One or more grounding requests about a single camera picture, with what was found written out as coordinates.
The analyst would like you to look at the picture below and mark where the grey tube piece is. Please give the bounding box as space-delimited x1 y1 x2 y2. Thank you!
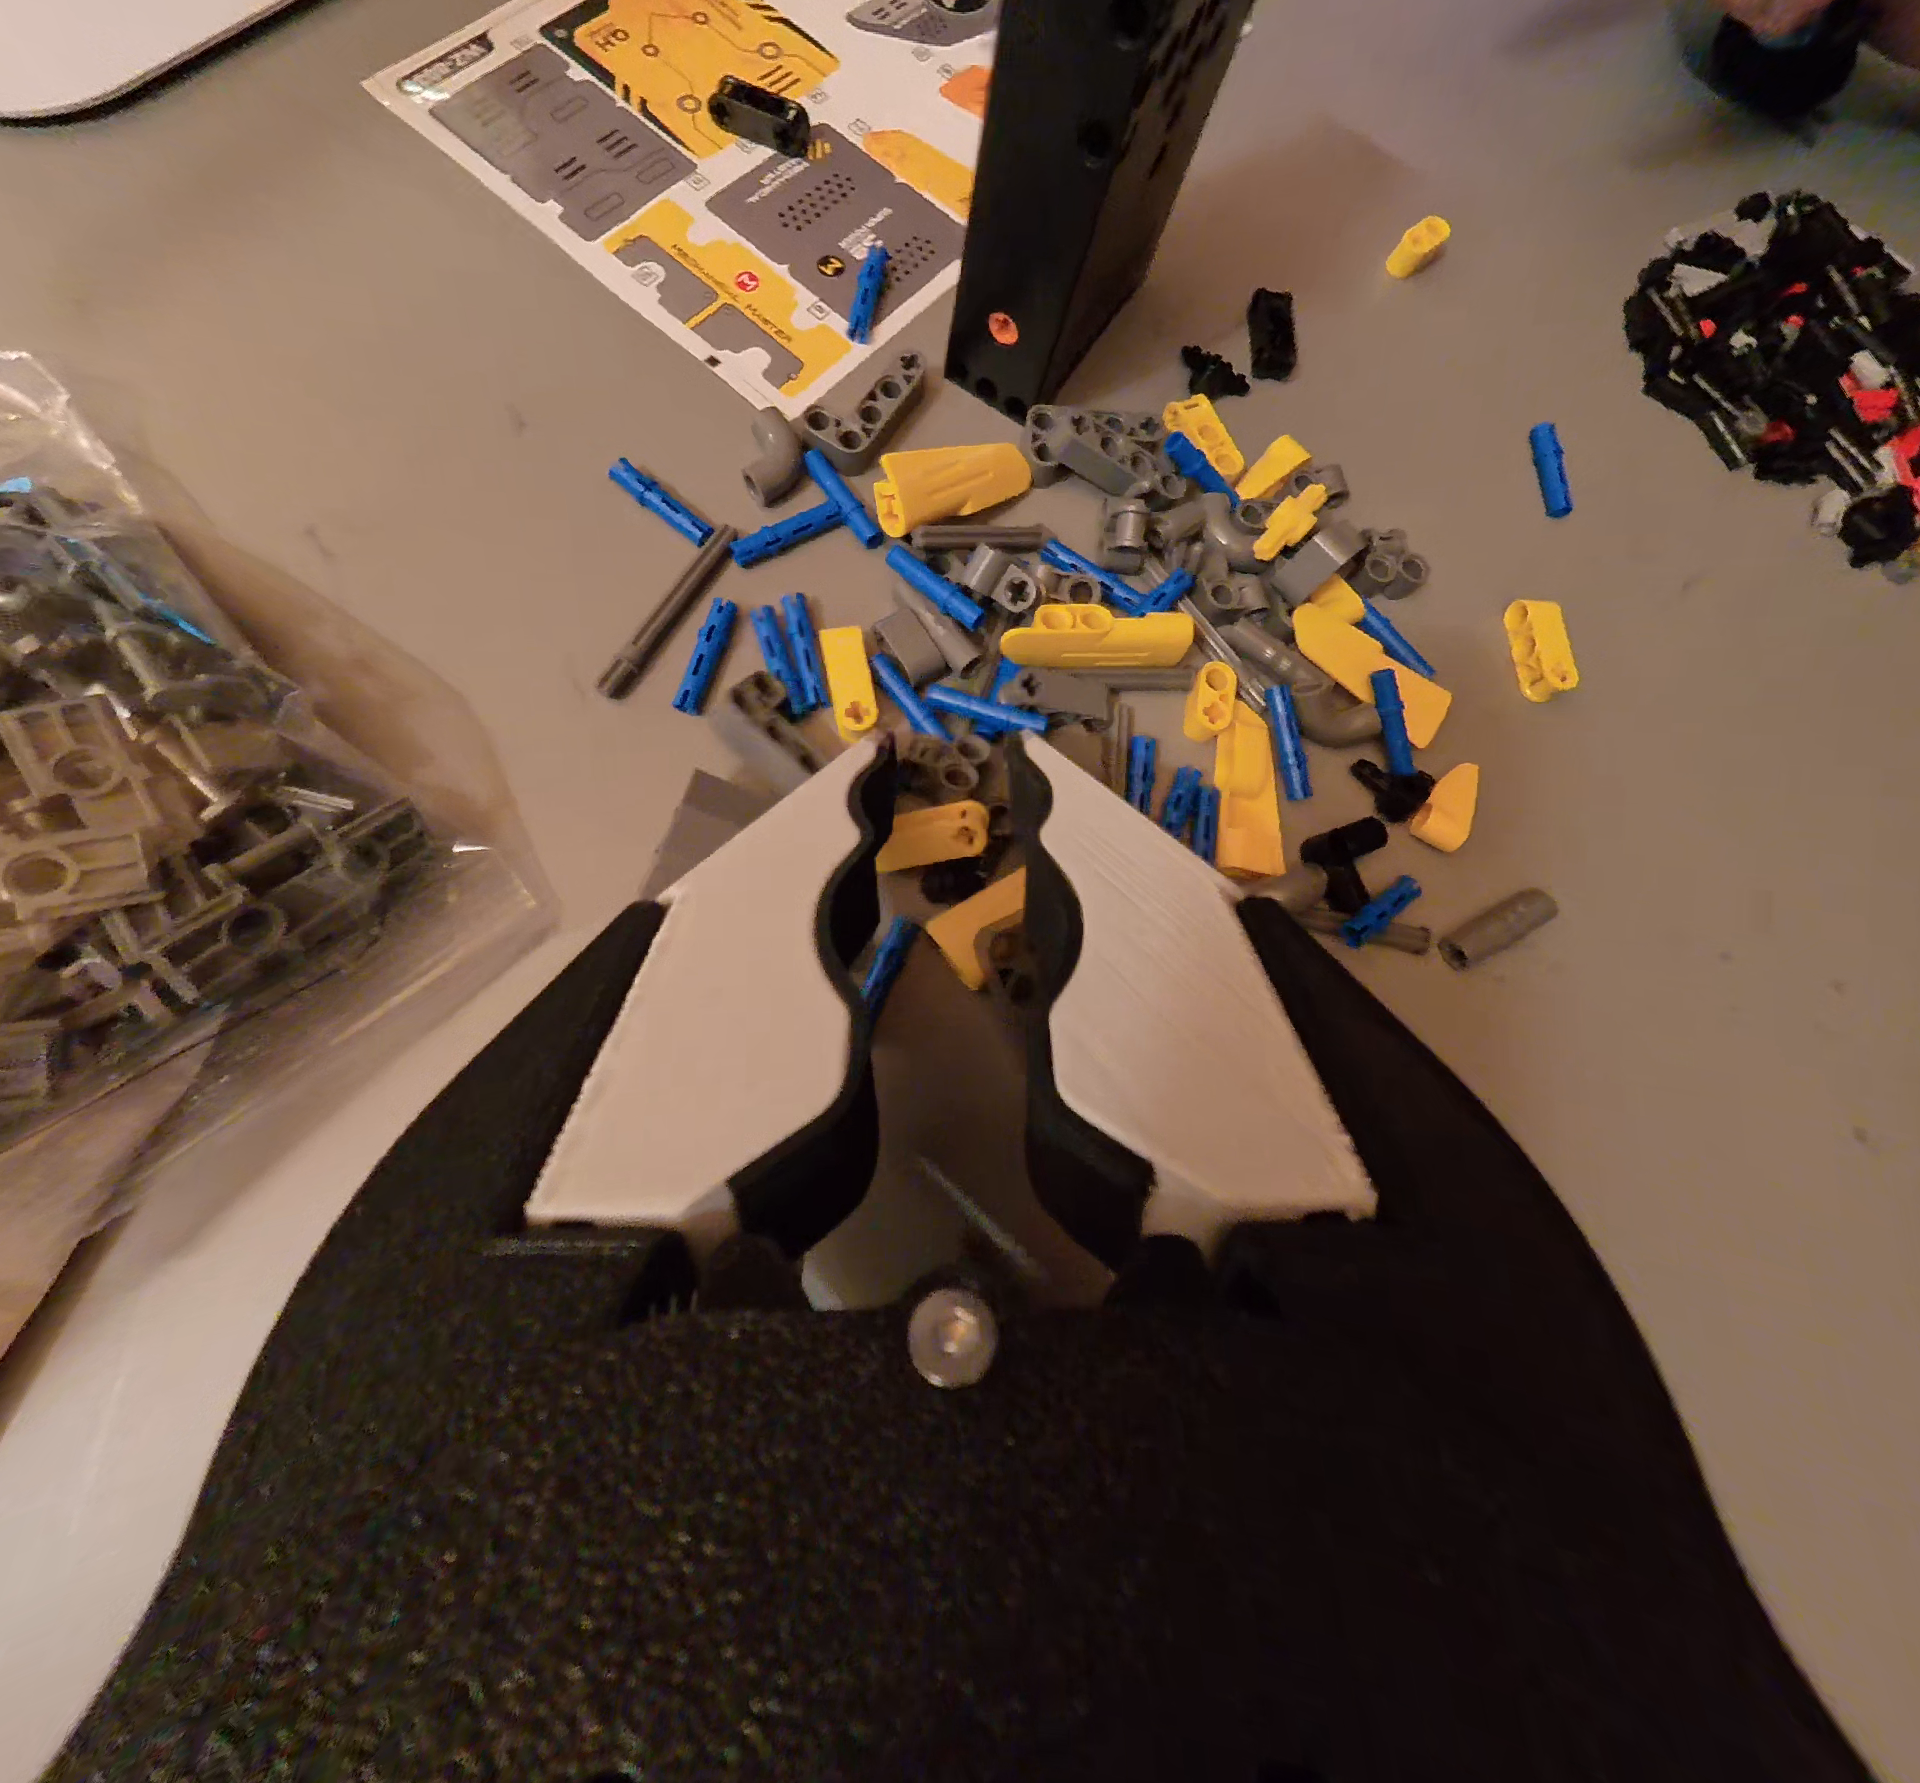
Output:
1437 888 1557 972

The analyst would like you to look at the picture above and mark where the grey axle rod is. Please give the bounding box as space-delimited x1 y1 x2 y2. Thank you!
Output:
597 528 742 700

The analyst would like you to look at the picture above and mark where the black piece on sticker sheet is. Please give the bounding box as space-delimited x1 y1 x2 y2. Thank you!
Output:
710 76 812 160

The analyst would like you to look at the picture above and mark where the yellow and grey sticker sheet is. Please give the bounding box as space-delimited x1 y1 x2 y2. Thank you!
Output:
361 0 1040 416

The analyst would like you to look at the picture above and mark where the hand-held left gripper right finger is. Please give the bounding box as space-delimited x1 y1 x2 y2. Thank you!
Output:
1017 733 1377 1270

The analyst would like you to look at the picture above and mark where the black perforated block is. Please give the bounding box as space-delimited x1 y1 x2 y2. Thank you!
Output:
944 0 1308 422

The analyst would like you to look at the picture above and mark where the clear bag of grey pieces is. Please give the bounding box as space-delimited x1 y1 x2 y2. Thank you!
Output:
0 347 561 1367

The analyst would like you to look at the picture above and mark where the pile of toy building pieces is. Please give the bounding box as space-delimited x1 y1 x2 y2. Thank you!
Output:
733 350 1481 992

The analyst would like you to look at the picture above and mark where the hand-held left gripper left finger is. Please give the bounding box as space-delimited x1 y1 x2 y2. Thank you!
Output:
524 739 901 1263

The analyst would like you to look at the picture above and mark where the pile of black red pieces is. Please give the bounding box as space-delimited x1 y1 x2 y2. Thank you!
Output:
1623 191 1920 573

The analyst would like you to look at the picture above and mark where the yellow two-hole beam piece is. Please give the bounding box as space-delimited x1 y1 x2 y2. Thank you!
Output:
1503 596 1581 703

